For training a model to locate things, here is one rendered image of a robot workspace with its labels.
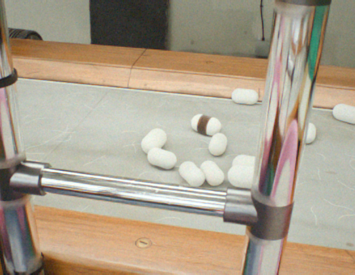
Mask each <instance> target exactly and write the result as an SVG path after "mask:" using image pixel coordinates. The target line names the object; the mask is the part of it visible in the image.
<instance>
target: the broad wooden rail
mask: <svg viewBox="0 0 355 275"><path fill-rule="evenodd" d="M9 39H10V47H11V52H12V60H13V67H14V68H15V69H16V70H17V73H18V78H22V79H34V80H40V81H52V82H59V83H71V84H76V83H77V84H89V85H96V86H108V87H115V88H127V89H134V90H145V91H152V92H165V93H171V94H184V95H190V96H202V97H209V98H221V99H228V100H231V99H232V98H231V95H232V93H233V91H234V90H235V89H237V88H243V89H248V90H255V91H256V92H257V93H258V96H259V99H258V101H259V102H262V99H263V90H264V84H265V75H266V70H267V61H268V60H263V59H256V58H241V57H234V56H220V55H211V54H197V53H189V52H175V51H167V50H153V49H146V48H131V47H123V46H102V45H88V44H80V43H65V42H58V41H37V40H29V39H15V38H9ZM339 104H345V105H349V106H353V107H355V67H342V66H334V65H320V70H319V74H318V80H317V84H316V90H315V94H314V100H313V107H314V108H321V109H332V110H333V109H334V107H335V106H336V105H339Z"/></svg>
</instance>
